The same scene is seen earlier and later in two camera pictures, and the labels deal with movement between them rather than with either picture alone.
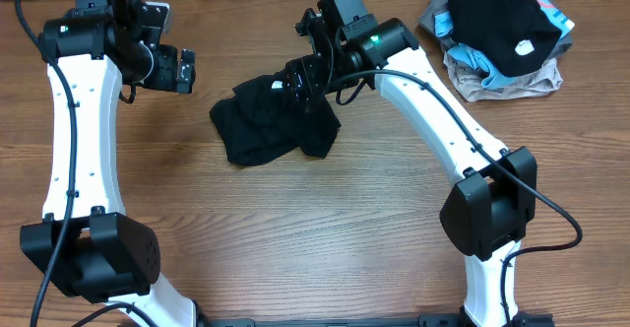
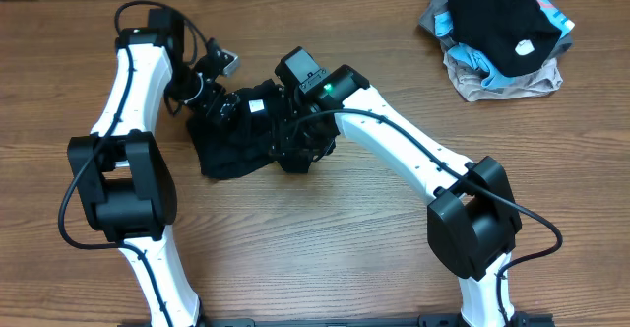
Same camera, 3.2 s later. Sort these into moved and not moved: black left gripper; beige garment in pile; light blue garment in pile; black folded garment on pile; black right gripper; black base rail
Moved: black right gripper; black left gripper
Not moved: black base rail; beige garment in pile; black folded garment on pile; light blue garment in pile
